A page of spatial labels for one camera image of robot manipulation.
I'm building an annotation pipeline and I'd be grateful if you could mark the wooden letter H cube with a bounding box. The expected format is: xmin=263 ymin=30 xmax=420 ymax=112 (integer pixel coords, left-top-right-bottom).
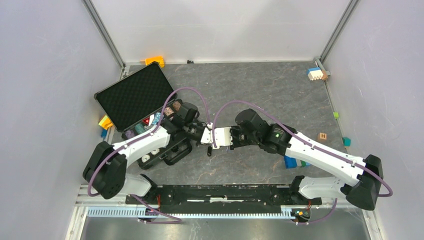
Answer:
xmin=317 ymin=132 xmax=328 ymax=142

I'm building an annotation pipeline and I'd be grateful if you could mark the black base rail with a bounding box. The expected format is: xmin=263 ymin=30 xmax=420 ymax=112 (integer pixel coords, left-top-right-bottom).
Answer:
xmin=141 ymin=180 xmax=323 ymax=214

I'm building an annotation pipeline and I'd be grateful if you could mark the yellow orange brick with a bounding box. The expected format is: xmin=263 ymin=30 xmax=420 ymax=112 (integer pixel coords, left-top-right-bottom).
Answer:
xmin=98 ymin=115 xmax=114 ymax=130

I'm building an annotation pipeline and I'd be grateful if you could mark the blue green white brick stack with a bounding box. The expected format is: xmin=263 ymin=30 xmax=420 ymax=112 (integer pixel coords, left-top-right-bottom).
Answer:
xmin=283 ymin=155 xmax=311 ymax=169

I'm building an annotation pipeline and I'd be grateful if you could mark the black poker chip case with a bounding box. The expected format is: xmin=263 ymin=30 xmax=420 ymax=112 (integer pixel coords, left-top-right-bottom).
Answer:
xmin=94 ymin=62 xmax=200 ymax=170

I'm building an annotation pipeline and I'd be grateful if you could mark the white slotted cable duct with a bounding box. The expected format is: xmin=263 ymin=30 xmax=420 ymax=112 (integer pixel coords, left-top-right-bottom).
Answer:
xmin=87 ymin=206 xmax=295 ymax=220

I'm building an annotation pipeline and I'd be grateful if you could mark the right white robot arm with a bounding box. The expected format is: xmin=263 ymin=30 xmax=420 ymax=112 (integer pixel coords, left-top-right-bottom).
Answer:
xmin=230 ymin=108 xmax=384 ymax=211

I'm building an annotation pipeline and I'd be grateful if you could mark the purple cable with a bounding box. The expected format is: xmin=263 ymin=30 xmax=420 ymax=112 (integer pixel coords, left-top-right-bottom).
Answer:
xmin=211 ymin=100 xmax=394 ymax=198
xmin=87 ymin=87 xmax=213 ymax=197

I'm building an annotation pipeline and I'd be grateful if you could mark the blue white brown brick stack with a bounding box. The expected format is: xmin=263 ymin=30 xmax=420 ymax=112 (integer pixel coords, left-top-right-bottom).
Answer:
xmin=307 ymin=67 xmax=328 ymax=81

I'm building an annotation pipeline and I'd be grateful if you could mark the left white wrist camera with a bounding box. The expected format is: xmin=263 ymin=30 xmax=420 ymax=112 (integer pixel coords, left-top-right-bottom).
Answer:
xmin=200 ymin=123 xmax=213 ymax=145

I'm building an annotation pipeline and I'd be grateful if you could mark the teal cube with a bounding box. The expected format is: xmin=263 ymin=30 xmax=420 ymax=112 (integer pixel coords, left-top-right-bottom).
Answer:
xmin=342 ymin=136 xmax=352 ymax=148

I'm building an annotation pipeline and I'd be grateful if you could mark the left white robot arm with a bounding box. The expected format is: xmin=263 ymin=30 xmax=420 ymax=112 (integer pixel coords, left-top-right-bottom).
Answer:
xmin=82 ymin=103 xmax=212 ymax=204

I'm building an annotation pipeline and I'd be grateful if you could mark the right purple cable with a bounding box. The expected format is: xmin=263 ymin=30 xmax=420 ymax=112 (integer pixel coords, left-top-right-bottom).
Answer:
xmin=211 ymin=100 xmax=394 ymax=198

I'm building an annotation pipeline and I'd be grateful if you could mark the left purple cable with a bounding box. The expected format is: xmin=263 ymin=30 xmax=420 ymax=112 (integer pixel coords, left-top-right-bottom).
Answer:
xmin=87 ymin=87 xmax=213 ymax=197

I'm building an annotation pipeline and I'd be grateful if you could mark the small blue block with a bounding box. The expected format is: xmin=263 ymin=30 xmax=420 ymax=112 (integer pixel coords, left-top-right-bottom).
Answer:
xmin=100 ymin=129 xmax=108 ymax=139

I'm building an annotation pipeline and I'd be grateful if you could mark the orange toy brick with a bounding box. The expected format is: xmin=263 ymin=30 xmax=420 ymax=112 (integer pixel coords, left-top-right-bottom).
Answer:
xmin=144 ymin=56 xmax=165 ymax=68

